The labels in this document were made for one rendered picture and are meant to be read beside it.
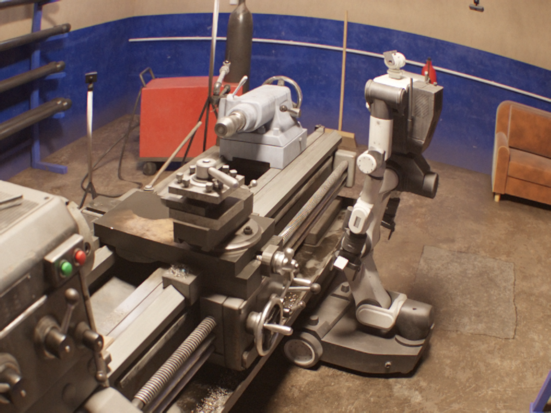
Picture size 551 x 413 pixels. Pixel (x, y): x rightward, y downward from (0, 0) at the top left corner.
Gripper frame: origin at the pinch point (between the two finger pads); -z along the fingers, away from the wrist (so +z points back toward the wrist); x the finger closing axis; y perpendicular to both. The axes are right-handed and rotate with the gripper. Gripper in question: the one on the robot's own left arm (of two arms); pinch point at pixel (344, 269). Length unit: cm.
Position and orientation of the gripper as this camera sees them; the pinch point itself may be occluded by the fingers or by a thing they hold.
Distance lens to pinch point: 247.8
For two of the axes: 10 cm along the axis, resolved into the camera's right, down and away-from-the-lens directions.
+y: -4.9, 3.4, -8.0
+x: -8.4, -4.2, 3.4
